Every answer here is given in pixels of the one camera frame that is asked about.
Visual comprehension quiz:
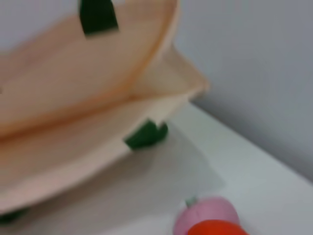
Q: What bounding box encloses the white handbag with green handles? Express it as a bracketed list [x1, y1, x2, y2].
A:
[0, 0, 211, 224]

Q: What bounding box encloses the pink toy peach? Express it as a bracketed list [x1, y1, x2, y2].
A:
[173, 195, 242, 235]

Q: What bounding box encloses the orange toy fruit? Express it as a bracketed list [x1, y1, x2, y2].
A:
[186, 219, 250, 235]

